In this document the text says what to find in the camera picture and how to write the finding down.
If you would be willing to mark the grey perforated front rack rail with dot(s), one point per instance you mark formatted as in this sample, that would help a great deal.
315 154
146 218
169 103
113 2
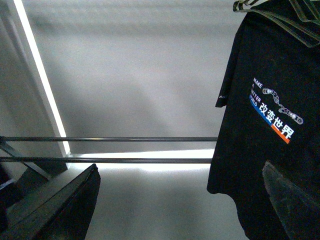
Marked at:
123 160

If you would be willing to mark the grey rack support leg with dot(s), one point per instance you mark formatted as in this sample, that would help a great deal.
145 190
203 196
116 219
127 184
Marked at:
13 156

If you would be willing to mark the silver metal clothes hanger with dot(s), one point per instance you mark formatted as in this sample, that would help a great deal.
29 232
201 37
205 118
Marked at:
244 5

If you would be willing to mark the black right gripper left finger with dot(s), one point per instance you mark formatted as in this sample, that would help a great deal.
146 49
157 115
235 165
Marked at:
60 209

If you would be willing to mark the grey rear rack rail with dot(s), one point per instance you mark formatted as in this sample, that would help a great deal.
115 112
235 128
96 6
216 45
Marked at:
106 139

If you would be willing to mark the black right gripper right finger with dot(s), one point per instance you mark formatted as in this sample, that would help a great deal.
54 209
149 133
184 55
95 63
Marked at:
295 197

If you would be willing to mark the black printed t-shirt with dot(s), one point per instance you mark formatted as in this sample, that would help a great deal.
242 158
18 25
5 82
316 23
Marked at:
271 95

